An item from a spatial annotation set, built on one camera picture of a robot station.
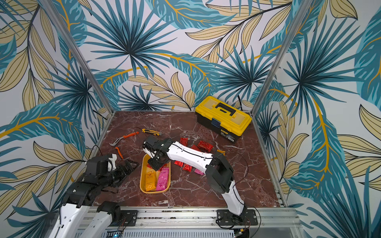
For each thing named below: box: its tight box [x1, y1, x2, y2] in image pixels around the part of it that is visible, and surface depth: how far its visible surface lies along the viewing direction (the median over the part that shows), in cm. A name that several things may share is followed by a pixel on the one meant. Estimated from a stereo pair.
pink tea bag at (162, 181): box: [156, 167, 170, 192], surface depth 85 cm
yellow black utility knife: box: [141, 128, 163, 137], surface depth 108 cm
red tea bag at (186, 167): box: [182, 162, 193, 173], surface depth 91 cm
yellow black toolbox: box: [194, 95, 253, 143], surface depth 99 cm
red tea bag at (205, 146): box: [197, 140, 214, 152], surface depth 100 cm
